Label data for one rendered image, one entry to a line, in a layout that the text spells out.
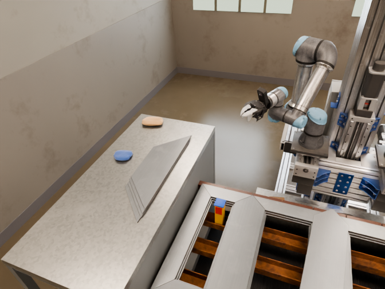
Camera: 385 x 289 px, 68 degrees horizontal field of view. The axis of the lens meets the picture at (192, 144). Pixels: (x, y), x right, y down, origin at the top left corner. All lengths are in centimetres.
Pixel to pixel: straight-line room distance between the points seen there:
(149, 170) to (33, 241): 67
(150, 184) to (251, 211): 61
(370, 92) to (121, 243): 154
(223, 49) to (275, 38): 85
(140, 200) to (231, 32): 384
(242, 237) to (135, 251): 59
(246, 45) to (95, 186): 380
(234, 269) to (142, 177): 69
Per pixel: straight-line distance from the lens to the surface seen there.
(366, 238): 186
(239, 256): 159
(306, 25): 479
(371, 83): 188
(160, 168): 171
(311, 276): 161
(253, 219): 173
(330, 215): 186
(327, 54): 170
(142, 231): 146
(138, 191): 160
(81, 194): 173
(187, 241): 164
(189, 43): 529
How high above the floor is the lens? 220
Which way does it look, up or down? 37 degrees down
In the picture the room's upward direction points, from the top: 4 degrees counter-clockwise
